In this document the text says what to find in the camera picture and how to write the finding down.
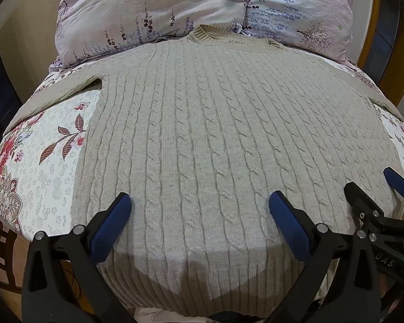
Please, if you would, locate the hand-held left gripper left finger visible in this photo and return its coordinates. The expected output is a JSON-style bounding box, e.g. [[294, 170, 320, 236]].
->
[[22, 192, 137, 323]]

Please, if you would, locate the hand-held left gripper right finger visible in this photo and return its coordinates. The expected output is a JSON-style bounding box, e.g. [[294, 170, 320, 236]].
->
[[269, 191, 382, 323]]

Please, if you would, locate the floral bed sheet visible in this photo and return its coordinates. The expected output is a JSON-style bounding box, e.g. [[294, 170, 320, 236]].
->
[[0, 57, 404, 243]]

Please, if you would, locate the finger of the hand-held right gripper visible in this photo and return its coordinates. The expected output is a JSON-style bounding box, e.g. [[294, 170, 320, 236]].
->
[[383, 167, 404, 202], [344, 182, 391, 241]]

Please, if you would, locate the pink lavender print pillow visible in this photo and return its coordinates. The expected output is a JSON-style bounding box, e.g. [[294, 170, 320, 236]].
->
[[53, 0, 253, 69]]

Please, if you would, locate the blue lavender print pillow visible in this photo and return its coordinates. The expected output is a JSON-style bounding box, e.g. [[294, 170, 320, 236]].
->
[[242, 0, 362, 68]]

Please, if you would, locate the beige cable knit sweater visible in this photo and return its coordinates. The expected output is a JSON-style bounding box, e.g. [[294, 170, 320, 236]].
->
[[12, 24, 404, 310]]

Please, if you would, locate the dark wooden chair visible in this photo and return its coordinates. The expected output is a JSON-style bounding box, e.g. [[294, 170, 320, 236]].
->
[[0, 205, 31, 290]]

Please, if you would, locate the yellow wooden wall shelf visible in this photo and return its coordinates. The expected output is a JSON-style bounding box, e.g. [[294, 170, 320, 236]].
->
[[357, 0, 404, 108]]

